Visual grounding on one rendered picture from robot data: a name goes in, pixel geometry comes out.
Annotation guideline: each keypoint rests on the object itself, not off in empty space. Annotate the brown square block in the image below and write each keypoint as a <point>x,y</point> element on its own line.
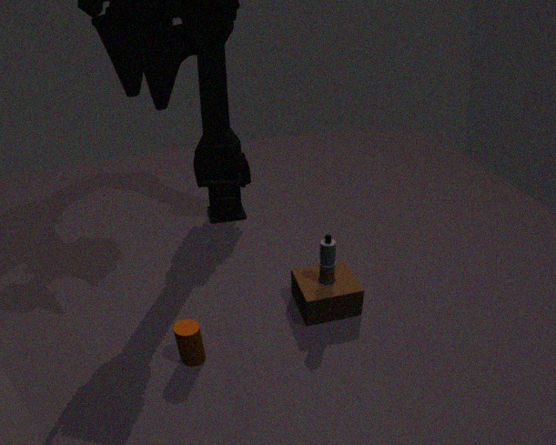
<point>318,302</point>

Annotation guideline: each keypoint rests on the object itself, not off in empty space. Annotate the orange cylinder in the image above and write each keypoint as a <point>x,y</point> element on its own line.
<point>189,342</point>

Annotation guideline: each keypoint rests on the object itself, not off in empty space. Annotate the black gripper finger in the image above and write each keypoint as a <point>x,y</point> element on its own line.
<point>124,34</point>
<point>161,67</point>

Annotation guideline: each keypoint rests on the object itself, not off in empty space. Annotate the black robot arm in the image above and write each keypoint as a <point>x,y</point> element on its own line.
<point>219,162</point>

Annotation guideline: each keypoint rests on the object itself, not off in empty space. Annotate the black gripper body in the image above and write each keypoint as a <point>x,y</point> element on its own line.
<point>165,34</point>

